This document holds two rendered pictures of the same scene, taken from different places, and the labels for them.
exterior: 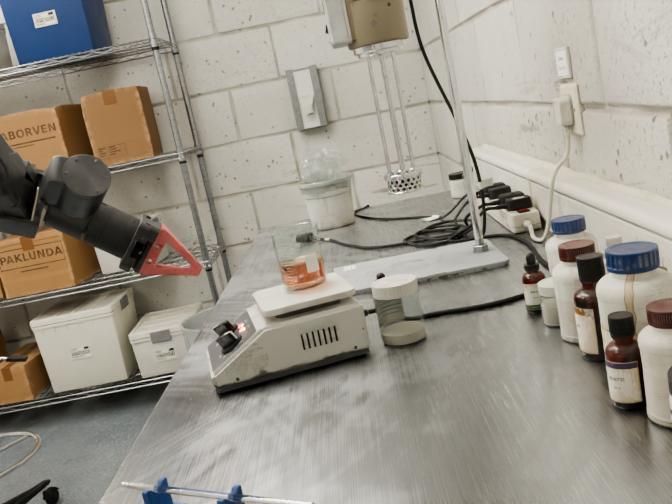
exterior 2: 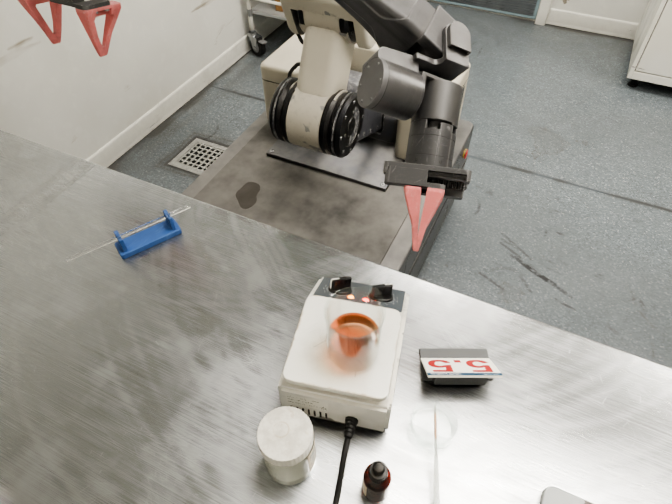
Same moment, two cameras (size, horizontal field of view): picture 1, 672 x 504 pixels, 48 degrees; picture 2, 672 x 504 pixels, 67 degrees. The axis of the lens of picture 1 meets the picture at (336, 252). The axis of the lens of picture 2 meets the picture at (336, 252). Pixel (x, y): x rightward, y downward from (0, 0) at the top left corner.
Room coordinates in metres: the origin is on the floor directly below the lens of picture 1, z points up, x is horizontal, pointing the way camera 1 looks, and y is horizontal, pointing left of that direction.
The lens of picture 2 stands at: (1.07, -0.23, 1.35)
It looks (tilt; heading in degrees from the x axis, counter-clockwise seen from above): 48 degrees down; 114
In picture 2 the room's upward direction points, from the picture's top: 1 degrees counter-clockwise
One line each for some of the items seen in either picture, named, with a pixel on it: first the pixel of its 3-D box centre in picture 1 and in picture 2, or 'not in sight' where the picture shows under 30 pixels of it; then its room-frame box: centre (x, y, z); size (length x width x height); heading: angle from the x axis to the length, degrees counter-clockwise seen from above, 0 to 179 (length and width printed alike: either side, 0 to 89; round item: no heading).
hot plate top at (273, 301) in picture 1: (301, 293); (344, 344); (0.96, 0.05, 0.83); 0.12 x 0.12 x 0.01; 11
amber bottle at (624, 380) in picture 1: (625, 359); not in sight; (0.64, -0.23, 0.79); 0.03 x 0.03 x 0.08
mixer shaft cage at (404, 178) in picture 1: (393, 119); not in sight; (1.30, -0.14, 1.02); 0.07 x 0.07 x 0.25
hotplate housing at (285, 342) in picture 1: (289, 330); (348, 345); (0.95, 0.08, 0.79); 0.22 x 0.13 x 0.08; 101
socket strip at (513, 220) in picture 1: (504, 206); not in sight; (1.61, -0.38, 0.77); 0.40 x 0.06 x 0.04; 178
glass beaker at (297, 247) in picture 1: (298, 259); (355, 331); (0.97, 0.05, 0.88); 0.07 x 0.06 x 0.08; 73
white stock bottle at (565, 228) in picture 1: (573, 261); not in sight; (0.94, -0.30, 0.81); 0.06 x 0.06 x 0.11
